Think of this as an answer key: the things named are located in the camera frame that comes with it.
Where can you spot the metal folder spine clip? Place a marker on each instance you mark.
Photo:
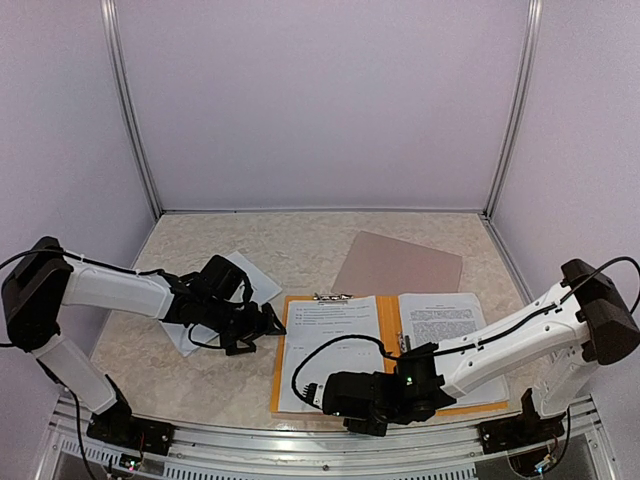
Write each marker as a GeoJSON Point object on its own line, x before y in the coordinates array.
{"type": "Point", "coordinates": [403, 343]}

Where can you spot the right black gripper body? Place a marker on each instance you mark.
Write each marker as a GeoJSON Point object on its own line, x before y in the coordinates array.
{"type": "Point", "coordinates": [366, 428]}

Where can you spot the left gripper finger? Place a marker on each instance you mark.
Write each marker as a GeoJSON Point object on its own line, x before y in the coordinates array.
{"type": "Point", "coordinates": [269, 323]}
{"type": "Point", "coordinates": [236, 346]}

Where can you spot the front aluminium rail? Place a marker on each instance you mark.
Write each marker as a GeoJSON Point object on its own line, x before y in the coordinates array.
{"type": "Point", "coordinates": [447, 451]}

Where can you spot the translucent grey plastic sheet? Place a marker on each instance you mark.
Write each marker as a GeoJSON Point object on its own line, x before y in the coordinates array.
{"type": "Point", "coordinates": [384, 266]}

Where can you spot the right aluminium frame post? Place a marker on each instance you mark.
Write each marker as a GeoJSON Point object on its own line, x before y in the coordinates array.
{"type": "Point", "coordinates": [517, 109]}

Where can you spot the orange file folder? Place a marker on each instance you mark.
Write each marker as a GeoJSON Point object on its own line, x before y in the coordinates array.
{"type": "Point", "coordinates": [436, 317]}

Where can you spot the aluminium frame post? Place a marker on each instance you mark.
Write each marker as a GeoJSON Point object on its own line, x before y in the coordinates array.
{"type": "Point", "coordinates": [517, 109]}
{"type": "Point", "coordinates": [118, 65]}

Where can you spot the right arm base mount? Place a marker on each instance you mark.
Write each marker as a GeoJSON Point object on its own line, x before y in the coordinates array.
{"type": "Point", "coordinates": [512, 433]}

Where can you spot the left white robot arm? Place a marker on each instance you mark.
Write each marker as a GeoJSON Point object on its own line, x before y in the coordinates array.
{"type": "Point", "coordinates": [46, 278]}

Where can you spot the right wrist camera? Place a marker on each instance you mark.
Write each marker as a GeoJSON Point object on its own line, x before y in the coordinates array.
{"type": "Point", "coordinates": [313, 394]}

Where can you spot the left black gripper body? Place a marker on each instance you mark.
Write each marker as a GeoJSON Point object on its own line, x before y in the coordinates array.
{"type": "Point", "coordinates": [237, 327]}

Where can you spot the white sheet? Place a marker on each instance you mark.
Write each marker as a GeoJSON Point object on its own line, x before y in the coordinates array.
{"type": "Point", "coordinates": [310, 325]}

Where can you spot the remaining white paper stack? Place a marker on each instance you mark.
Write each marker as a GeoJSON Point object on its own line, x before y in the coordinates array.
{"type": "Point", "coordinates": [208, 298]}

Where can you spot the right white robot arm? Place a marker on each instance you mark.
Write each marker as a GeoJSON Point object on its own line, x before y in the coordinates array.
{"type": "Point", "coordinates": [583, 319]}

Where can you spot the left aluminium frame post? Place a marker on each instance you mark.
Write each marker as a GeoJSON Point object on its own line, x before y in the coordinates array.
{"type": "Point", "coordinates": [118, 65]}

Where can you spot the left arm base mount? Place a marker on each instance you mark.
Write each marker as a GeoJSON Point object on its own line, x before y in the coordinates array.
{"type": "Point", "coordinates": [131, 432]}

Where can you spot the metal folder cover clip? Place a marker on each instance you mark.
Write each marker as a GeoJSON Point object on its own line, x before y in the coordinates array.
{"type": "Point", "coordinates": [329, 298]}

